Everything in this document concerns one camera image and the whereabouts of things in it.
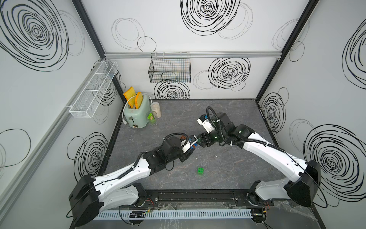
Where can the white slotted cable duct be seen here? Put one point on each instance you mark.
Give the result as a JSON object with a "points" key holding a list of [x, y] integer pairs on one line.
{"points": [[175, 214]]}

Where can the green snack packet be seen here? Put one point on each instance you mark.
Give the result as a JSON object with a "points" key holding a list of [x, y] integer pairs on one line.
{"points": [[151, 117]]}

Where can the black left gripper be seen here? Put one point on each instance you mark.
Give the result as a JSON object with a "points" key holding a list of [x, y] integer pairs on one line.
{"points": [[186, 154]]}

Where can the black wire basket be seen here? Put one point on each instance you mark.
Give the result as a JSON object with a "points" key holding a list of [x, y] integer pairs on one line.
{"points": [[174, 66]]}

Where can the clear spice jar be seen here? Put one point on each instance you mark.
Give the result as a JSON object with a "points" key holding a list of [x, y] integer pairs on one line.
{"points": [[156, 111]]}

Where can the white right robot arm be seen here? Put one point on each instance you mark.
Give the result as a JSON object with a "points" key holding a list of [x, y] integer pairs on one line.
{"points": [[302, 179]]}

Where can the right toy bread slice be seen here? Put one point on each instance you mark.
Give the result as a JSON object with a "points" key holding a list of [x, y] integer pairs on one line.
{"points": [[138, 100]]}

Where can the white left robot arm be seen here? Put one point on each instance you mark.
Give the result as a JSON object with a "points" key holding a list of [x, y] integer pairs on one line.
{"points": [[92, 195]]}

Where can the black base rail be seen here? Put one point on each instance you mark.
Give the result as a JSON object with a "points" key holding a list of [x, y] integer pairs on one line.
{"points": [[236, 197]]}

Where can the toy bread slice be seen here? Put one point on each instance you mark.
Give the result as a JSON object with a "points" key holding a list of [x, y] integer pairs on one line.
{"points": [[130, 95], [138, 100]]}

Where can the left toy bread slice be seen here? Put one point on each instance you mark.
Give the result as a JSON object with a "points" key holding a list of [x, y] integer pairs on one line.
{"points": [[130, 95]]}

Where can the white mesh wall shelf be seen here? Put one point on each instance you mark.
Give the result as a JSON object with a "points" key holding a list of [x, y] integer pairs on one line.
{"points": [[95, 89]]}

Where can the mint green toaster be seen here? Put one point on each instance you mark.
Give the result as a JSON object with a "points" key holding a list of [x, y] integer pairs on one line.
{"points": [[137, 118]]}

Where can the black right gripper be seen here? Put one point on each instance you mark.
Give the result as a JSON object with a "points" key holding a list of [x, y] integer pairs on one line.
{"points": [[201, 137]]}

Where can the bright green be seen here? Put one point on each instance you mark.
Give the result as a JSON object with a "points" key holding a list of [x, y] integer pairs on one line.
{"points": [[200, 171]]}

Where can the clear drinking glass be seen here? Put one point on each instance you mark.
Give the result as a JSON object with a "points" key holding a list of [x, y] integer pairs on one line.
{"points": [[153, 123]]}

